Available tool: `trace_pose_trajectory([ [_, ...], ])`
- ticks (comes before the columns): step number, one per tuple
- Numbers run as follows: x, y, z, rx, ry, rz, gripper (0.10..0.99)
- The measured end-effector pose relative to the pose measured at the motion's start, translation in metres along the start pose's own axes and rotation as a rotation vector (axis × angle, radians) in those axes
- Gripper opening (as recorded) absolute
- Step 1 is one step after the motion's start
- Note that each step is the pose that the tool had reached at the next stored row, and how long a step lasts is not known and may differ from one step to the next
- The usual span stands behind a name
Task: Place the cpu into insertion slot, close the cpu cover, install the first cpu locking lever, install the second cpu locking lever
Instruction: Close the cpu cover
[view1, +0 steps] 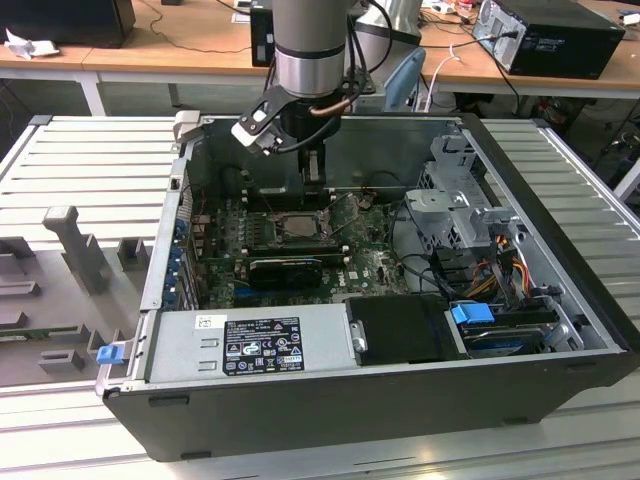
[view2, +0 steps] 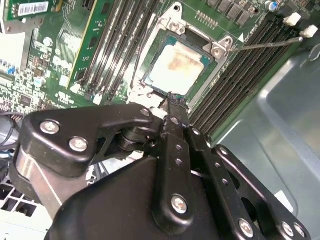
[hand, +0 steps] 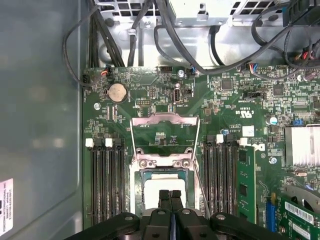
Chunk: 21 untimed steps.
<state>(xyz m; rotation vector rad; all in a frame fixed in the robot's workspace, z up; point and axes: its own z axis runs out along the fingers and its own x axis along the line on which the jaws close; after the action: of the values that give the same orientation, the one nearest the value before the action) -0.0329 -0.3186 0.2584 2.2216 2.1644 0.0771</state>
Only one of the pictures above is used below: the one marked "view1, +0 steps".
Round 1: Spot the green RAM stick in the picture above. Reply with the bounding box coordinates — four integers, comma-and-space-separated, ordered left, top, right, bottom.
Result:
0, 325, 84, 345

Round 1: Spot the CPU socket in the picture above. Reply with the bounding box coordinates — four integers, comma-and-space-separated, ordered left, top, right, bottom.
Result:
269, 210, 337, 247

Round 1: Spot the grey parts rack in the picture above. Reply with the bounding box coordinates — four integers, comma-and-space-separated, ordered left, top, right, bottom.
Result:
0, 204, 154, 389

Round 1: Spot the yellow red wire bundle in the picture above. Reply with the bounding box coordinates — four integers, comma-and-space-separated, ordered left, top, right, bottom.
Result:
462, 249, 534, 301

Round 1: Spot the green motherboard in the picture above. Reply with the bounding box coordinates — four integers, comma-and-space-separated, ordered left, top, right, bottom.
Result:
197, 187, 406, 309

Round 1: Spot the black graphics card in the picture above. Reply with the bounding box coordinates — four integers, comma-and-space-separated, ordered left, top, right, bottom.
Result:
247, 257, 324, 291

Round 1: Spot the thick black wire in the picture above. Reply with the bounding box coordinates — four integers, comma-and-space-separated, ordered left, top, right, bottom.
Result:
389, 209, 454, 301

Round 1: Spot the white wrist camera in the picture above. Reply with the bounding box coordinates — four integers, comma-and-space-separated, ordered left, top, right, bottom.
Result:
230, 85, 292, 157

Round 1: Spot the black desktop computer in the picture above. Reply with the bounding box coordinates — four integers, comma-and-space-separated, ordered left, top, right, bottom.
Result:
472, 0, 627, 81

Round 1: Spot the white cable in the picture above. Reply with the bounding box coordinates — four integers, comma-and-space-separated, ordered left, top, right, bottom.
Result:
414, 43, 461, 112

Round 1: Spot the black plastic shroud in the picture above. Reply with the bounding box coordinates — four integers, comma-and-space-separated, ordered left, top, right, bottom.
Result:
344, 294, 471, 366

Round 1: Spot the wooden desk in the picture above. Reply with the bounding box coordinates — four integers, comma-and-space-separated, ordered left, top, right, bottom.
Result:
0, 0, 281, 109
419, 0, 640, 101

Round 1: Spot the wire locking lever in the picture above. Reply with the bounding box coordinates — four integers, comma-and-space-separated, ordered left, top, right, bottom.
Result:
249, 180, 275, 215
329, 199, 361, 237

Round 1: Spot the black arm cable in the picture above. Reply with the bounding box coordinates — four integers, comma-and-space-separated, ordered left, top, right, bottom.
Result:
343, 0, 374, 109

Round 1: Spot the grey case handle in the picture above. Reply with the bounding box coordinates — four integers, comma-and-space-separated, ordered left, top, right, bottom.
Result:
172, 110, 202, 147

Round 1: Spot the hard disk blue carrier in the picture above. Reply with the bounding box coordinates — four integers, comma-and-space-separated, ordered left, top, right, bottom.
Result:
448, 301, 556, 360

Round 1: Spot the small black box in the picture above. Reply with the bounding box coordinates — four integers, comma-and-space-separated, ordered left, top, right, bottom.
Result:
249, 7, 277, 69

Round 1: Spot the large black box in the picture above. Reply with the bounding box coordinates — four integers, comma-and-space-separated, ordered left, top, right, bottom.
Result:
0, 0, 137, 50

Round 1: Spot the black open PC case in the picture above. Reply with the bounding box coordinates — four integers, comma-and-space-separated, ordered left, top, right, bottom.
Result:
94, 110, 640, 464

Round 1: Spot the silver drive cage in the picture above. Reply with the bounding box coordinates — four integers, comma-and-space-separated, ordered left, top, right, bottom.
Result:
404, 132, 531, 251

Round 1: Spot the grey power supply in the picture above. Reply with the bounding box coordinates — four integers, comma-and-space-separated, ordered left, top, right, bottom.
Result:
142, 307, 359, 386

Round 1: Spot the crumpled white paper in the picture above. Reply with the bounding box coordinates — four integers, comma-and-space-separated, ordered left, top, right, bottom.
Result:
3, 27, 61, 61

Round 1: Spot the silver green CPU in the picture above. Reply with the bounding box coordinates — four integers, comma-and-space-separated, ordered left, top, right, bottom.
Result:
282, 215, 321, 239

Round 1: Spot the metal socket cover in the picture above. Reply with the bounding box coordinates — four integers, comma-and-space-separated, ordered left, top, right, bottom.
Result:
323, 191, 365, 242

